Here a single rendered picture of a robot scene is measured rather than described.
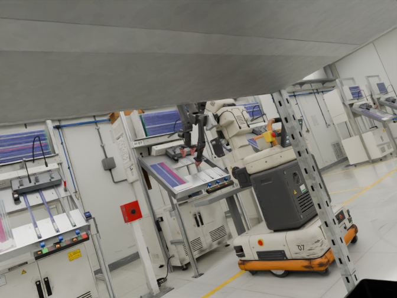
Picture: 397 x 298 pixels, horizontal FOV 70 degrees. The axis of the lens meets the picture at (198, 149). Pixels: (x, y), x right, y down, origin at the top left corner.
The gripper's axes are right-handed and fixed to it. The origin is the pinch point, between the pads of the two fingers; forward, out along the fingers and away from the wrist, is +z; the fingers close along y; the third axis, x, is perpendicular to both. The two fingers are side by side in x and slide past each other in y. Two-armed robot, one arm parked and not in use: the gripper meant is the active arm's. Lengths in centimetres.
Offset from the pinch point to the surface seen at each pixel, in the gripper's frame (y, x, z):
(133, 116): 39, -72, -33
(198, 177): 12.2, 16.7, 1.0
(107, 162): 34, -158, 76
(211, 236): 4, 44, 62
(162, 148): 21.3, -36.8, -6.1
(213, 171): -8.9, 15.9, 1.0
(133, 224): 88, 29, 19
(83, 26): 164, 160, -149
